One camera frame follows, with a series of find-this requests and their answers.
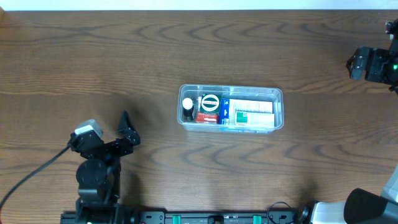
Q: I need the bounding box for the dark bottle white cap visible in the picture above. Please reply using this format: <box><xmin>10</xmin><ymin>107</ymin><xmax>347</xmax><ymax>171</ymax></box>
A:
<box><xmin>182</xmin><ymin>98</ymin><xmax>195</xmax><ymax>121</ymax></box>

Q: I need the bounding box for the green Zam-Buk box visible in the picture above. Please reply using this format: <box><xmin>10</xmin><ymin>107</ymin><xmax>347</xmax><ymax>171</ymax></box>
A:
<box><xmin>199</xmin><ymin>93</ymin><xmax>222</xmax><ymax>114</ymax></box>

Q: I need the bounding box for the blue fever patch box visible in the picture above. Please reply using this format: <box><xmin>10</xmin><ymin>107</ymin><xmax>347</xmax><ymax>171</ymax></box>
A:
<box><xmin>219</xmin><ymin>98</ymin><xmax>275</xmax><ymax>129</ymax></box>

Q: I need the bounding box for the white green medicine box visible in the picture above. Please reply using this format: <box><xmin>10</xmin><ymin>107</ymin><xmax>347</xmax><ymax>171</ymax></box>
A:
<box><xmin>234</xmin><ymin>111</ymin><xmax>274</xmax><ymax>127</ymax></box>

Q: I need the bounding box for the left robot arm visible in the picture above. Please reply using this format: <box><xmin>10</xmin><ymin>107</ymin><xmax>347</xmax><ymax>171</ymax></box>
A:
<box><xmin>61</xmin><ymin>111</ymin><xmax>141</xmax><ymax>224</ymax></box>

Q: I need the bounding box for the clear plastic container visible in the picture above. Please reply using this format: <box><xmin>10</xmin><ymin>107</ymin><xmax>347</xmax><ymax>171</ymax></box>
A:
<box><xmin>177</xmin><ymin>84</ymin><xmax>284</xmax><ymax>134</ymax></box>

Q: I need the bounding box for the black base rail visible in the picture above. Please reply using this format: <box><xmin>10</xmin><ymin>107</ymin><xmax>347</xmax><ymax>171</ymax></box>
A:
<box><xmin>60</xmin><ymin>210</ymin><xmax>298</xmax><ymax>224</ymax></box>

